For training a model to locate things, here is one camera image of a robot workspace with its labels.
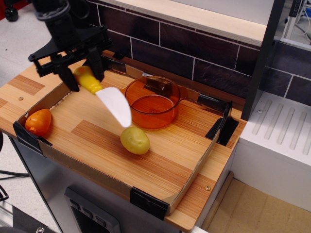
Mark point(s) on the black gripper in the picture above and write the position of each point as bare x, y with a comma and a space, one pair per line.
69, 45

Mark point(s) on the yellow handled toy knife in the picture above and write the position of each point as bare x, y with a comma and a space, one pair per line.
111, 97

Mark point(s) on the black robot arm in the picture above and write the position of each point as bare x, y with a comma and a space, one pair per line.
79, 11

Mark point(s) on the orange transparent plastic pot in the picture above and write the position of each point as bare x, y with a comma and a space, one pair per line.
154, 101

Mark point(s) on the cardboard fence with black tape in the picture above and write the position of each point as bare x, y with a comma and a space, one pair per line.
169, 181

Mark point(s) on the orange toy carrot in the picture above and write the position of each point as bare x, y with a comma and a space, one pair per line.
39, 122

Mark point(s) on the black caster wheel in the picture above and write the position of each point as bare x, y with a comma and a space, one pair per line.
11, 13

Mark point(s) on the yellow toy potato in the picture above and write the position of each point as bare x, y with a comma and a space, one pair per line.
135, 140

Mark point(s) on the toy oven control panel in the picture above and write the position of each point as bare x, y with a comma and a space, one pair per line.
89, 217

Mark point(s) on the white toy sink drainboard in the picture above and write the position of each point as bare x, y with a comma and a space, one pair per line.
273, 154

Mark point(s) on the black vertical post right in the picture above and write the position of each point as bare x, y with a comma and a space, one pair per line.
254, 93

